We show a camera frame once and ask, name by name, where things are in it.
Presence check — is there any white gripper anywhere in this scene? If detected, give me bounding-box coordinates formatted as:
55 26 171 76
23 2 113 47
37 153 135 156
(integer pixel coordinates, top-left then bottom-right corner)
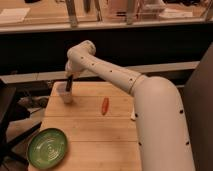
65 60 84 92

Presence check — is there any white eraser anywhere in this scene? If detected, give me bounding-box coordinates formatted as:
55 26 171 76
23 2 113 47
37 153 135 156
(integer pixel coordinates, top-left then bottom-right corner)
130 109 136 121

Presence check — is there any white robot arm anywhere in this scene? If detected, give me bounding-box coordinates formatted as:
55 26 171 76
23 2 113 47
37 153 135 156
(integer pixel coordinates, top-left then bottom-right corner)
65 40 196 171

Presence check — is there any white ceramic cup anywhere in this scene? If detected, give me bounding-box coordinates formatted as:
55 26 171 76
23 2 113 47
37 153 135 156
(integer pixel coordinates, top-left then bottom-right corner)
56 83 72 104

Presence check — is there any orange carrot toy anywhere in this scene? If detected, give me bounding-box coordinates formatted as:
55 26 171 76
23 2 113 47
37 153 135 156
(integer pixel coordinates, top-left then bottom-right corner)
101 97 109 115

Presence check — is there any black office chair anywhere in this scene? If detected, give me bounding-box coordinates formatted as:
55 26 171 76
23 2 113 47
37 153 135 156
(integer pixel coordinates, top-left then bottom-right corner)
0 79 41 166

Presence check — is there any green glass plate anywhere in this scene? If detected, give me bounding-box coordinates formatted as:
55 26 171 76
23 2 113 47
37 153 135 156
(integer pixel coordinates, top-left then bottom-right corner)
27 128 68 170

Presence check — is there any white paper sheet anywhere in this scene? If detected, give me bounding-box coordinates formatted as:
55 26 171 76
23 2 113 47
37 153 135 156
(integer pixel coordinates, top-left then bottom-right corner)
0 8 30 24

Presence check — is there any metal frame post left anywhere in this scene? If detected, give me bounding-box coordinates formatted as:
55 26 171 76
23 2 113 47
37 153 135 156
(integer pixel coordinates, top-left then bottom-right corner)
65 0 78 27

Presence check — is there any metal frame post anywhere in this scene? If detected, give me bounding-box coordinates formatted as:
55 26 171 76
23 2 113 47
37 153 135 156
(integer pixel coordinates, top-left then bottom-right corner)
126 0 136 25
65 0 78 27

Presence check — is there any metal frame post right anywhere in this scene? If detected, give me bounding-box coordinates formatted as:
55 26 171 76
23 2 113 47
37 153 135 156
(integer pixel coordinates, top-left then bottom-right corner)
126 0 136 25

